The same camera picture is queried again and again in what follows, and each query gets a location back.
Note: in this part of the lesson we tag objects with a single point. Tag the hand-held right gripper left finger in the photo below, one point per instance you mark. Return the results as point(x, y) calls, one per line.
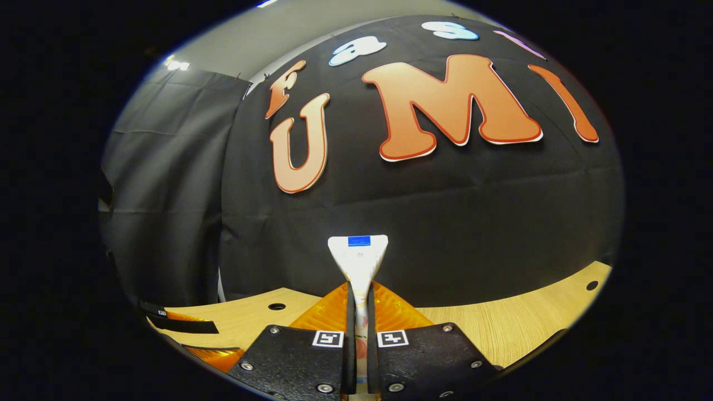
point(301, 362)

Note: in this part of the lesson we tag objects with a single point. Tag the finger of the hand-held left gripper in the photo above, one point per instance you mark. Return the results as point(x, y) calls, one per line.
point(184, 326)
point(220, 357)

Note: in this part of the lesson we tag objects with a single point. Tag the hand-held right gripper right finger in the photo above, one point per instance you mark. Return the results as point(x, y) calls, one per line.
point(429, 359)

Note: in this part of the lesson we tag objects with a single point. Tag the white toothpaste tube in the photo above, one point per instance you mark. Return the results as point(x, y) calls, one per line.
point(357, 262)

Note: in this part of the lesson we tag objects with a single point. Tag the wooden desktop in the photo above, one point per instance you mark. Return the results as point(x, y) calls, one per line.
point(501, 328)

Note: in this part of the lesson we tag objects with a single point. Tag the dark grey curtain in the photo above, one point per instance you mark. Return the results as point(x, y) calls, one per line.
point(167, 195)

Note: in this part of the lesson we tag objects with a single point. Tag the black backdrop cloth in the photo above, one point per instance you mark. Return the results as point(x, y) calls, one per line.
point(445, 223)

